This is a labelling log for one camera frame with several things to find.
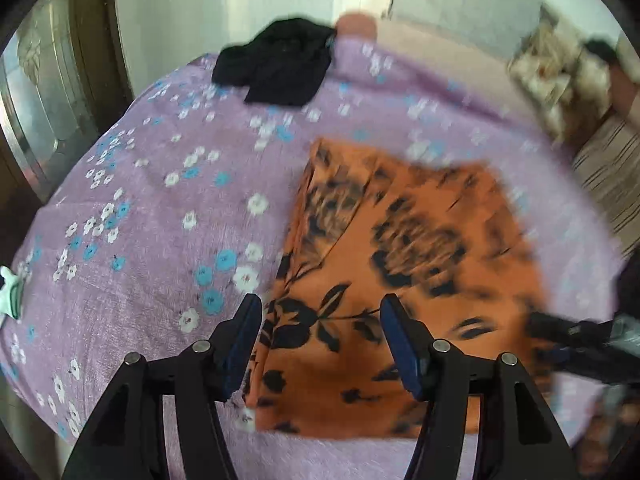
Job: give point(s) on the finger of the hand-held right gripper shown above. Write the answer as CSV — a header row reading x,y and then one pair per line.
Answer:
x,y
570,329
585,365

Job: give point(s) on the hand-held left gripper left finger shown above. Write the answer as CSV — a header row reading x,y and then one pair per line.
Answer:
x,y
245,345

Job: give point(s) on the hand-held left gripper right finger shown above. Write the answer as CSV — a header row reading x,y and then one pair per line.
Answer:
x,y
400,345

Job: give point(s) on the orange black floral garment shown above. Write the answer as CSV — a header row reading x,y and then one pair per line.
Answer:
x,y
400,270

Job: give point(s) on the purple floral bedsheet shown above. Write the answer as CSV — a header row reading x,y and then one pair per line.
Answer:
x,y
165,220

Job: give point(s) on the striped beige cloth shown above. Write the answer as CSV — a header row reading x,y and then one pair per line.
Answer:
x,y
610,170

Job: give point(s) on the green white clip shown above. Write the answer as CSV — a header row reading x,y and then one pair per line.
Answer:
x,y
11,290

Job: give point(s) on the beige floral blanket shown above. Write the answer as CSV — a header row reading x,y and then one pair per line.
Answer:
x,y
555,80

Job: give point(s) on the black cloth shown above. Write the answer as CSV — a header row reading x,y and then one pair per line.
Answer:
x,y
280,60

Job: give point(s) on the pink plain cloth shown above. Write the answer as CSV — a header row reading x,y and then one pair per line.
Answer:
x,y
440,55

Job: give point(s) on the wooden glass door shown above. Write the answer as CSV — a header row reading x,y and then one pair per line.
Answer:
x,y
45,100

